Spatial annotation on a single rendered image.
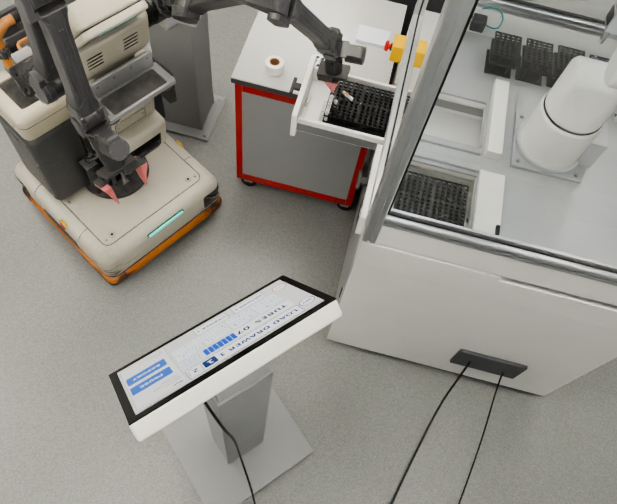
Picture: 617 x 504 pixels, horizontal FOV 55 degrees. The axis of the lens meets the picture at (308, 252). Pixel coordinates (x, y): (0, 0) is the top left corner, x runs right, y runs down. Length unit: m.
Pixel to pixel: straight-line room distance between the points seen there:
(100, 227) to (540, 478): 2.05
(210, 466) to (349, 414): 0.59
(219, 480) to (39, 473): 0.68
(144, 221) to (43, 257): 0.55
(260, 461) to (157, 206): 1.11
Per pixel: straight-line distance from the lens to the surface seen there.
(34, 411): 2.63
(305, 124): 2.03
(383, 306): 2.11
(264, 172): 2.74
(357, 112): 2.06
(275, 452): 2.43
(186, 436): 2.45
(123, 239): 2.50
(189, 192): 2.58
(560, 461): 2.77
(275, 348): 1.32
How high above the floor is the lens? 2.43
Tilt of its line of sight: 62 degrees down
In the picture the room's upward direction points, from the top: 12 degrees clockwise
